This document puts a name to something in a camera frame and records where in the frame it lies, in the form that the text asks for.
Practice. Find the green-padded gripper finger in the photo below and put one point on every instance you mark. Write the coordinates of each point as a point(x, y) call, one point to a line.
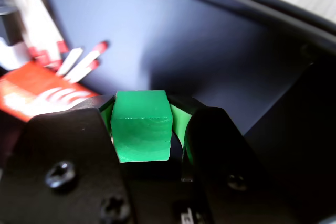
point(218, 155)

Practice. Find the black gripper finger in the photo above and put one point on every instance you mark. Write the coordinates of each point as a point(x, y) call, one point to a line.
point(60, 142)

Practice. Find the green wooden cube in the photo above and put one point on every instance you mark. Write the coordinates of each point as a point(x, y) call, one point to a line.
point(143, 132)

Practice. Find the black cardboard box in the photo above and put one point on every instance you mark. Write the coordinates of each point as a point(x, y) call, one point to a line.
point(197, 51)

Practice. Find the orange matchbox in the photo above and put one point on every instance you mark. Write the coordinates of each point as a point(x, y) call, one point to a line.
point(31, 87)

